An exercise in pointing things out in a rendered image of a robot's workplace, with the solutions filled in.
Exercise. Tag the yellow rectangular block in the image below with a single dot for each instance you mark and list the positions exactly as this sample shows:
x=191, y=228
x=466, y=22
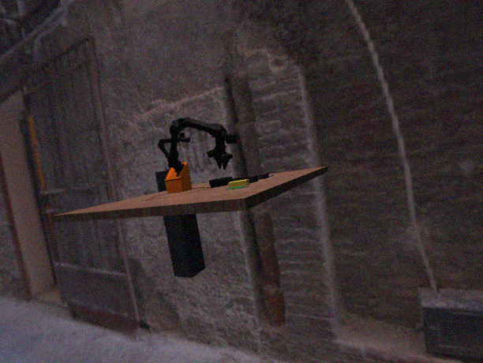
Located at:
x=238, y=183

